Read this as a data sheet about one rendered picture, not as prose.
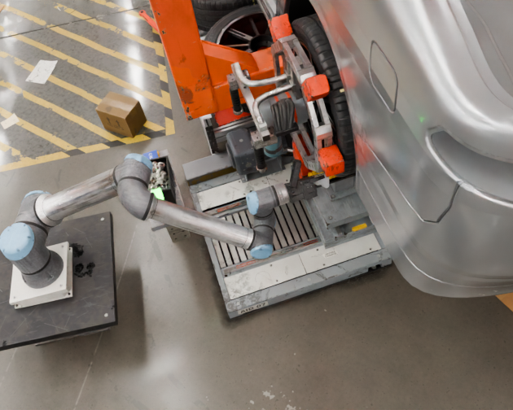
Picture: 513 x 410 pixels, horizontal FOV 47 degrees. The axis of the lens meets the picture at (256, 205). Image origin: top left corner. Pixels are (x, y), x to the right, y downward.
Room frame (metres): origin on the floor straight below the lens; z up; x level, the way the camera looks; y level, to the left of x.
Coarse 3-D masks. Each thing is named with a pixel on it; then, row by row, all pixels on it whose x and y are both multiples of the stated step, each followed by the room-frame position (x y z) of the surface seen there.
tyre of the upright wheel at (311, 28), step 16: (304, 32) 1.76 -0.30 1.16; (320, 32) 1.71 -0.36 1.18; (320, 48) 1.63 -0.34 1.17; (320, 64) 1.59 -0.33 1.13; (336, 64) 1.56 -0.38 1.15; (336, 80) 1.51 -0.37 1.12; (336, 96) 1.47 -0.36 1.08; (336, 112) 1.44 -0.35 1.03; (336, 128) 1.44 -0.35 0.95; (352, 144) 1.38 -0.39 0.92; (352, 160) 1.37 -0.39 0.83; (336, 176) 1.46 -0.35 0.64
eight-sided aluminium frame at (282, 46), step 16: (272, 48) 1.92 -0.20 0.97; (288, 48) 1.73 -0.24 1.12; (304, 64) 1.65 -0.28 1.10; (304, 80) 1.56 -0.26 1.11; (304, 96) 1.54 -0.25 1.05; (320, 112) 1.49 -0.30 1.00; (304, 128) 1.77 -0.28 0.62; (320, 128) 1.43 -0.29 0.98; (320, 144) 1.42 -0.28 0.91; (304, 160) 1.59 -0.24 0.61
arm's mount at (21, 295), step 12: (60, 252) 1.55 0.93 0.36; (12, 276) 1.49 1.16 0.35; (60, 276) 1.42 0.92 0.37; (12, 288) 1.42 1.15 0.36; (24, 288) 1.40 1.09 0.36; (48, 288) 1.37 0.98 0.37; (60, 288) 1.36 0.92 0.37; (12, 300) 1.35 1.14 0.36; (24, 300) 1.34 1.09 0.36; (36, 300) 1.35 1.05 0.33; (48, 300) 1.35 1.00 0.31
